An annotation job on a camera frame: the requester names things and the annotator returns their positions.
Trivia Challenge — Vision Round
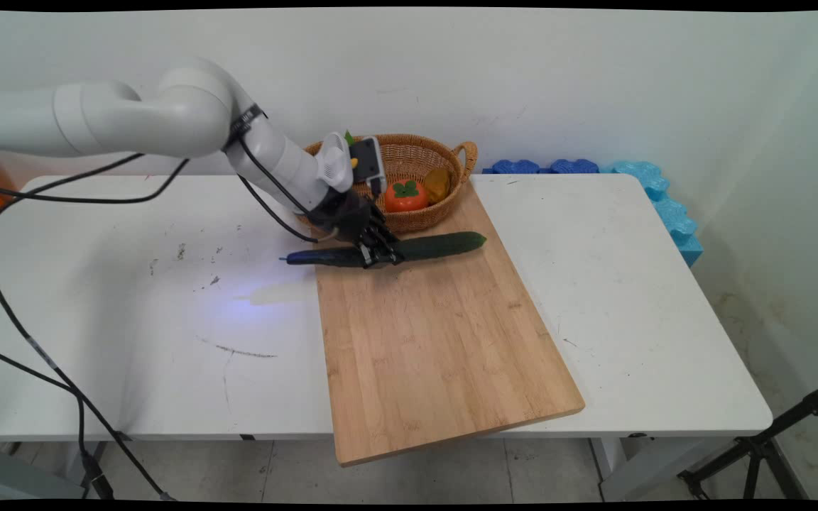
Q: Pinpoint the woven wicker basket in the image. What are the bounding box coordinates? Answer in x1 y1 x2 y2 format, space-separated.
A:
295 133 479 236

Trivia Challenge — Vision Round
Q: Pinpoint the orange toy persimmon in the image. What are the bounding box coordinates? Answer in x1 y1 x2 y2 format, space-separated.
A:
384 179 430 214

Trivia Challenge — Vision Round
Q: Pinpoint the brownish yellow toy fruit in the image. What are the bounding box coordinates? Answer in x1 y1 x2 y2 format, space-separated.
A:
423 167 452 205

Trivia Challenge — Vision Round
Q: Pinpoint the black tripod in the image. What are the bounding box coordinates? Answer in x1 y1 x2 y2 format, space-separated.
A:
677 376 818 502

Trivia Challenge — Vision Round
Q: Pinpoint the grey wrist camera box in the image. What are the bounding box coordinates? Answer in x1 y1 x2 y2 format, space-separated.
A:
349 136 387 197

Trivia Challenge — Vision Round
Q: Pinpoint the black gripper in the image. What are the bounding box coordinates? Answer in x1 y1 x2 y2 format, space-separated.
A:
310 190 404 270

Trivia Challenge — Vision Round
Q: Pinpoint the black cable on arm wrist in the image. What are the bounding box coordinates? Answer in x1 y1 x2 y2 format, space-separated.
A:
228 105 339 243

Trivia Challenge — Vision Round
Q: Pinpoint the dark green cucumber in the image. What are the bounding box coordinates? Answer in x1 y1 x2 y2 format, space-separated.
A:
286 231 488 269

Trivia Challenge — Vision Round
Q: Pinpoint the white table leg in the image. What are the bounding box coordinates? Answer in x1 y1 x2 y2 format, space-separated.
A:
589 433 736 502

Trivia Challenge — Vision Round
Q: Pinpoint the black cable running to floor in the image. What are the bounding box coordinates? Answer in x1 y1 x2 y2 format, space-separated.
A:
0 220 177 502

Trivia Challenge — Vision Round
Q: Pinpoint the bamboo cutting board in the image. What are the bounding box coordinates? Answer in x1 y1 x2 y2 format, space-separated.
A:
315 181 586 468

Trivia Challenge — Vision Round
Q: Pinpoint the black cable hanging from arm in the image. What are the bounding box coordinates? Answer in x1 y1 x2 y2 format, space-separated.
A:
0 153 191 214

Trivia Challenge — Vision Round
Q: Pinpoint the light blue foam mat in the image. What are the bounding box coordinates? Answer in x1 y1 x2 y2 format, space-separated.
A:
602 160 705 268

